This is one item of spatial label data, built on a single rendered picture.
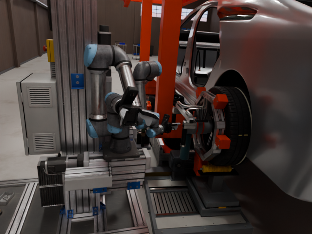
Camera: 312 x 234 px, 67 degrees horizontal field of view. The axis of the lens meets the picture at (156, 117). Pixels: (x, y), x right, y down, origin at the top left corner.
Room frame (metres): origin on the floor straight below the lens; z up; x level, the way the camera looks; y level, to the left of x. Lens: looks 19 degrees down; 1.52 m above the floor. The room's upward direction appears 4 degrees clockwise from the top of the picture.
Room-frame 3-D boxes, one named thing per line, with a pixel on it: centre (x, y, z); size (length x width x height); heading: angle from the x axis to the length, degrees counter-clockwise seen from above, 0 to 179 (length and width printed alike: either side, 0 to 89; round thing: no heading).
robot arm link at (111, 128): (1.10, 0.19, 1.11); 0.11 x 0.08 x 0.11; 120
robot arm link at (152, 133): (1.72, 0.01, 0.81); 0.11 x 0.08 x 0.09; 145
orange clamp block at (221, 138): (1.53, -0.48, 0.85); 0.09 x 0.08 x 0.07; 10
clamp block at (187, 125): (1.63, -0.25, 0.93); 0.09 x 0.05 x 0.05; 100
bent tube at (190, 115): (1.72, -0.32, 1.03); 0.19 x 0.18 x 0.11; 100
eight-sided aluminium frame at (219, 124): (1.84, -0.42, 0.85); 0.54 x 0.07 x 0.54; 10
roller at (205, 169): (1.74, -0.54, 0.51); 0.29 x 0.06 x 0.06; 100
